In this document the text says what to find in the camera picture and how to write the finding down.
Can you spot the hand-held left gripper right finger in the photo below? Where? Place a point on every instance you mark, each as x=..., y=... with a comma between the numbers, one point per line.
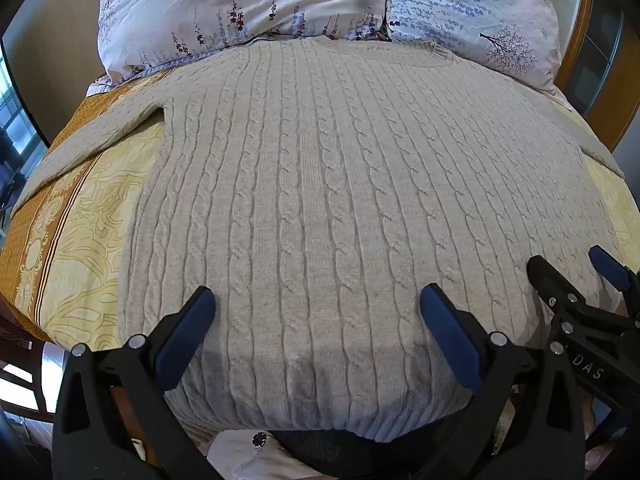
x=450, y=340

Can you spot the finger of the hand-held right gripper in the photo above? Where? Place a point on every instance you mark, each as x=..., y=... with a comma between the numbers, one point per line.
x=552, y=280
x=607, y=265

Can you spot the wooden framed glass door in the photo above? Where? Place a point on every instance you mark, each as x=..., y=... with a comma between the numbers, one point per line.
x=600, y=60

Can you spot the white garment with button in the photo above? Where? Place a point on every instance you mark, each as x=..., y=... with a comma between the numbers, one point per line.
x=240, y=452

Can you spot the floral pillow with tree print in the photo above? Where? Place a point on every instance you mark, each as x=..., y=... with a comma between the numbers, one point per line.
x=465, y=5

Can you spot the floral pillow with pink side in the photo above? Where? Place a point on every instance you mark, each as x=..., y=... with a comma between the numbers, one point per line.
x=200, y=5

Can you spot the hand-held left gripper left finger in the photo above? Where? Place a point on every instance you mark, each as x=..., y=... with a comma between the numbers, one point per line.
x=192, y=327

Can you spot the yellow patterned bed sheet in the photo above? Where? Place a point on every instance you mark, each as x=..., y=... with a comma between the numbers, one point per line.
x=85, y=240

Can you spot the wooden chair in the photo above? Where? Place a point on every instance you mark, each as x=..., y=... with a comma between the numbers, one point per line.
x=25, y=380

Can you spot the window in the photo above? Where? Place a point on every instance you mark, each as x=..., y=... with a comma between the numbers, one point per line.
x=17, y=115

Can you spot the dark cloth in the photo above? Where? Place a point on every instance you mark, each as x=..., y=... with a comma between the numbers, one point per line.
x=360, y=447

